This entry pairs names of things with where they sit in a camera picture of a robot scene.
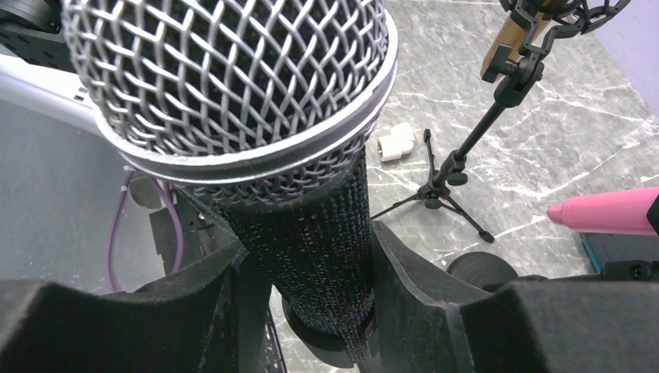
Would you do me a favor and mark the black tripod shock-mount stand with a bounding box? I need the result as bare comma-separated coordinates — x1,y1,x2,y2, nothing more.
375,0,629,243

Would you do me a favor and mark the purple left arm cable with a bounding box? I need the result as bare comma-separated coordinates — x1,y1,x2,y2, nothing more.
106,167,185,295

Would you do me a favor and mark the gold condenser microphone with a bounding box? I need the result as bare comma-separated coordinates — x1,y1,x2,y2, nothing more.
480,11,552,83

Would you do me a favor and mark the white plastic connector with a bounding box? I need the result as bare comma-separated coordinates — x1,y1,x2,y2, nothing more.
377,123,416,162

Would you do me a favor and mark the dark green upright board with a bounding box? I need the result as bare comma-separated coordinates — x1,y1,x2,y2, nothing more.
581,233,658,272

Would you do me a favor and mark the black mesh-head microphone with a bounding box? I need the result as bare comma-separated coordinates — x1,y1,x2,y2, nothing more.
62,1,397,363

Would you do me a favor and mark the black clip desk stand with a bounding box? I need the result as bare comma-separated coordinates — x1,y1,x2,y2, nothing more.
281,299,383,372

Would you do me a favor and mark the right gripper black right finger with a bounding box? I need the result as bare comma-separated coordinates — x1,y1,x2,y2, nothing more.
372,221,658,372

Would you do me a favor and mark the black pink-mic desk stand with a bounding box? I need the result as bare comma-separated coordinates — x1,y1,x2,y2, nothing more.
447,252,658,293

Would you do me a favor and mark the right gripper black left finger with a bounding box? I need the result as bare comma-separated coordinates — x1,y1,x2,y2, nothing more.
1,246,271,372

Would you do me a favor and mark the pink microphone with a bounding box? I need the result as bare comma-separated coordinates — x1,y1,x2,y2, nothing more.
546,187,658,236

